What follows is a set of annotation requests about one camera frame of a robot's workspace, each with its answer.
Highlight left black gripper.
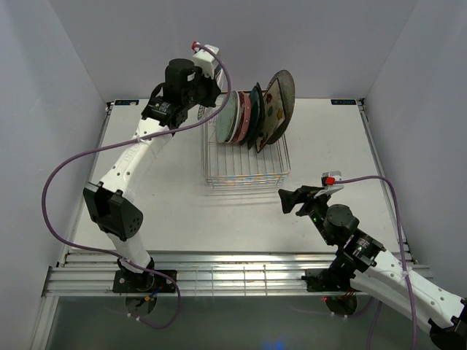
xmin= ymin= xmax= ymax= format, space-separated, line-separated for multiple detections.
xmin=183 ymin=65 xmax=221 ymax=109

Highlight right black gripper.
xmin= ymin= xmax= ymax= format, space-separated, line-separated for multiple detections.
xmin=277 ymin=185 xmax=335 ymax=246

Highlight mint green flower plate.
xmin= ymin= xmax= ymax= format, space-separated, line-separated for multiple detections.
xmin=215 ymin=90 xmax=239 ymax=143

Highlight white plate green rim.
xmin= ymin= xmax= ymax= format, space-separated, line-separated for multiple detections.
xmin=197 ymin=106 xmax=215 ymax=123
xmin=228 ymin=91 xmax=244 ymax=143

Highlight pink dotted plate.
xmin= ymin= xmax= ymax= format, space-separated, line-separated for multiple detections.
xmin=234 ymin=91 xmax=251 ymax=143

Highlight black floral square plate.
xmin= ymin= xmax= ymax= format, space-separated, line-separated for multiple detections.
xmin=247 ymin=82 xmax=267 ymax=150

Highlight wire dish rack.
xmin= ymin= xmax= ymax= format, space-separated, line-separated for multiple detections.
xmin=201 ymin=118 xmax=290 ymax=189

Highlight cream floral square plate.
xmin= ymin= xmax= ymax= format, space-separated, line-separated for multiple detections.
xmin=255 ymin=77 xmax=285 ymax=153

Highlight speckled round plate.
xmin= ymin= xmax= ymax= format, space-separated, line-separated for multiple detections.
xmin=266 ymin=69 xmax=296 ymax=144

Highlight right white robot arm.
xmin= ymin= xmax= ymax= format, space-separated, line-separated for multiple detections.
xmin=278 ymin=186 xmax=466 ymax=349

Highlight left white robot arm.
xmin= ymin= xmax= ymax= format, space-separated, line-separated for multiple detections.
xmin=83 ymin=58 xmax=222 ymax=292

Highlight left blue table label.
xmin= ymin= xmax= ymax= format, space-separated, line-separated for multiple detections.
xmin=114 ymin=99 xmax=139 ymax=106

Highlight blue table label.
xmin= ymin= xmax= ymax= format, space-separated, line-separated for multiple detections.
xmin=114 ymin=99 xmax=139 ymax=106
xmin=331 ymin=99 xmax=357 ymax=106

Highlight right blue table label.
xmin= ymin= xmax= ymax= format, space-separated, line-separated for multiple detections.
xmin=331 ymin=99 xmax=357 ymax=106

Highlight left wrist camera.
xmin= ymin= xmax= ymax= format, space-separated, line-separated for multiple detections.
xmin=192 ymin=42 xmax=224 ymax=90

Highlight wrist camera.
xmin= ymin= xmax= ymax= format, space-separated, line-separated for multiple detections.
xmin=192 ymin=42 xmax=224 ymax=90
xmin=314 ymin=171 xmax=344 ymax=198

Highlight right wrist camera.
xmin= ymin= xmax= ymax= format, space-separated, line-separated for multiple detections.
xmin=314 ymin=171 xmax=344 ymax=198

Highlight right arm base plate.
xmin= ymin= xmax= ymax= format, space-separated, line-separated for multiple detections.
xmin=301 ymin=269 xmax=350 ymax=292

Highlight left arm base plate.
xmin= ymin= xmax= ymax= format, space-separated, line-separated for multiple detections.
xmin=112 ymin=270 xmax=177 ymax=294

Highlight aluminium frame rails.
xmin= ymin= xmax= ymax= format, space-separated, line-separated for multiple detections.
xmin=42 ymin=98 xmax=439 ymax=298

